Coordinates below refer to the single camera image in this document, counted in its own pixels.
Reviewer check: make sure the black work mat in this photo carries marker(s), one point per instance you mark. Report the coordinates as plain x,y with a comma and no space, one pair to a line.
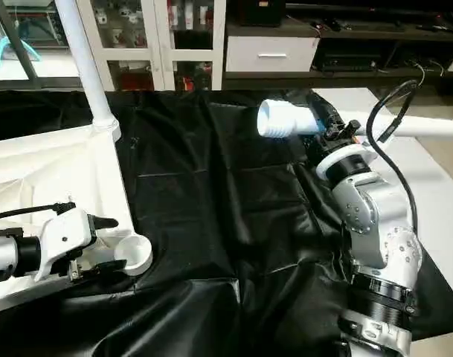
233,245

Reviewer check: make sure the white low drawer unit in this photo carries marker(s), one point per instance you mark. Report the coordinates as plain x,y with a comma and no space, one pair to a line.
271,53

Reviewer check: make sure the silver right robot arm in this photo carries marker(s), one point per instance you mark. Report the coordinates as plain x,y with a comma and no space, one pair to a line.
375,230

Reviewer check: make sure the white sheet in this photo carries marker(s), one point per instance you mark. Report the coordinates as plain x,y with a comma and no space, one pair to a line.
427,178

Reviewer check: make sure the white plastic table top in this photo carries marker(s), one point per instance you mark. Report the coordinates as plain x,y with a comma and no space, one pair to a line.
47,193

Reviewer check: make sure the white glass-door cabinet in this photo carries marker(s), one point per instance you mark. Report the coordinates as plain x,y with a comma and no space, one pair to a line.
152,41

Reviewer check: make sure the grey metal pole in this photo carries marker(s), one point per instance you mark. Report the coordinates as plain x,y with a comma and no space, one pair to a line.
14,41

